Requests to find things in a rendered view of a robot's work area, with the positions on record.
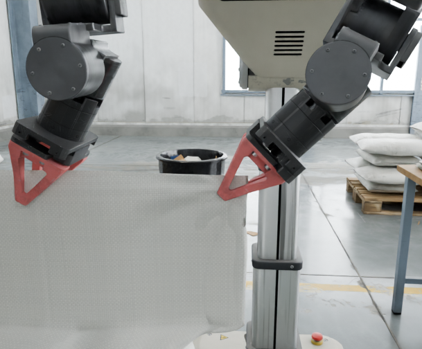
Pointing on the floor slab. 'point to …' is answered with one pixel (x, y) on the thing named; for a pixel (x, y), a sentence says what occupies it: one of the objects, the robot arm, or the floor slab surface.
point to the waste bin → (208, 161)
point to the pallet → (374, 204)
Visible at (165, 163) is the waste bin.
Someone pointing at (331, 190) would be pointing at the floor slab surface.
